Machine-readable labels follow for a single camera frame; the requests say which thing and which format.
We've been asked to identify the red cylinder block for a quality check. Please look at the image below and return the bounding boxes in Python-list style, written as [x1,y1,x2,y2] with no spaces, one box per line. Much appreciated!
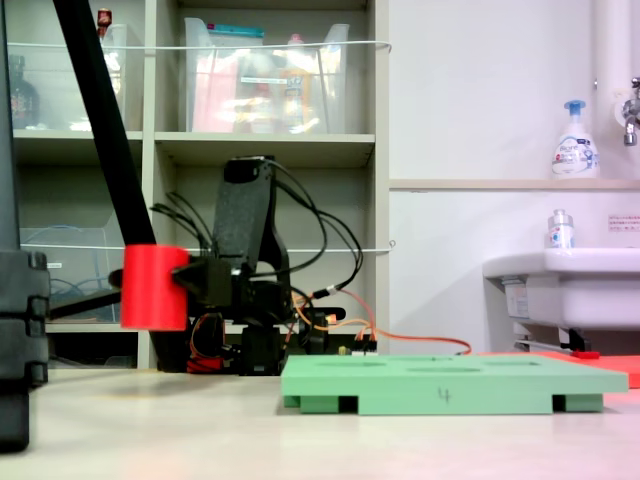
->
[120,243,191,332]

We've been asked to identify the clear file box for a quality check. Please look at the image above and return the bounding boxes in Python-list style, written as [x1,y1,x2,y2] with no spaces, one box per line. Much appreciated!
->
[19,209,140,324]

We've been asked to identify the black tripod with notched leg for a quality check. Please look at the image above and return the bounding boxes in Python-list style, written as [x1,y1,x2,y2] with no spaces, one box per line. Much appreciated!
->
[0,0,51,454]

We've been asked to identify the beige shelf unit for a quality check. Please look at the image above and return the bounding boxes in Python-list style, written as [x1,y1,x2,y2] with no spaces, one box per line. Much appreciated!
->
[0,0,391,371]

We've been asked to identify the pink pack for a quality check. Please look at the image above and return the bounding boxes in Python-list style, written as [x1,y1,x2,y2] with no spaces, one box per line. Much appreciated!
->
[192,54,239,134]

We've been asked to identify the dark glass bottle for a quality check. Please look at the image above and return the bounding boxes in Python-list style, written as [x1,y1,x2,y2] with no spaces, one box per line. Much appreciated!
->
[7,54,41,130]

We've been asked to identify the bottle with pink cap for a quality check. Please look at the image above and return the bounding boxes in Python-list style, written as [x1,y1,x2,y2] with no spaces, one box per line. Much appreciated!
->
[279,33,315,134]

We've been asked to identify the large clear storage bin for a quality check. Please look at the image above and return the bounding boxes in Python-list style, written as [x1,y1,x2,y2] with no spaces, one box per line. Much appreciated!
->
[183,17,351,135]

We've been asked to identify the bag with blue strip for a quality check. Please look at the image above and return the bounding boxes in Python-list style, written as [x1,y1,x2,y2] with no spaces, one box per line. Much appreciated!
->
[207,22,265,46]

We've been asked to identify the green shape sorting board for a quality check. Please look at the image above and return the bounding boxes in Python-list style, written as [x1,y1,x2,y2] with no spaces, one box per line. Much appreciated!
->
[280,353,630,416]

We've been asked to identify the small clear bottle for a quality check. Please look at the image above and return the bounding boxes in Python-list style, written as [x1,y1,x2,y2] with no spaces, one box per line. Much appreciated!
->
[546,208,576,250]

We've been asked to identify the white sink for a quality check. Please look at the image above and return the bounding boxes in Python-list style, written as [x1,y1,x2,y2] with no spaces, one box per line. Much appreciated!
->
[482,247,640,331]

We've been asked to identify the white soap pump bottle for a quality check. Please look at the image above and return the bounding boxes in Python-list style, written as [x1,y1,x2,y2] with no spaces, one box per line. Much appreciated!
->
[551,99,600,180]

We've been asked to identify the metal faucet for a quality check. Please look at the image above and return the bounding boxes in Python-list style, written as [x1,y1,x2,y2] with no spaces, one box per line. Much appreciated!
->
[613,77,640,147]

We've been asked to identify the white cord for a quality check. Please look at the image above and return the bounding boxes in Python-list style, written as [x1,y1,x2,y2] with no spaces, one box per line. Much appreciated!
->
[7,40,394,52]
[19,240,397,254]

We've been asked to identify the black cable with white connector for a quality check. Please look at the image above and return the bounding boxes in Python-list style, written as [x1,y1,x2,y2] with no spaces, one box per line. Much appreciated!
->
[269,158,364,300]

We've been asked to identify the orange wire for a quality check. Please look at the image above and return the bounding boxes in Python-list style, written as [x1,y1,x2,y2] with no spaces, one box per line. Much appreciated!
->
[344,289,474,357]

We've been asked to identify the metal bar with red handle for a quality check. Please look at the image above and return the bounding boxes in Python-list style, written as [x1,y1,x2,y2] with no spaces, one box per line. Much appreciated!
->
[513,338,601,361]

